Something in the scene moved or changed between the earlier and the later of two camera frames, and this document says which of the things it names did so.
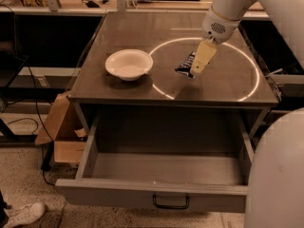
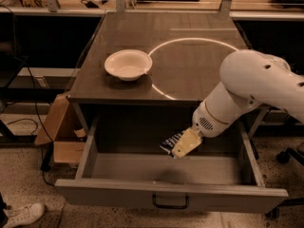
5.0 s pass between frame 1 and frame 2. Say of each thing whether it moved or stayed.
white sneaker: stayed
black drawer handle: stayed
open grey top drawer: stayed
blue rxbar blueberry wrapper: moved
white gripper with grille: moved
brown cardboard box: stayed
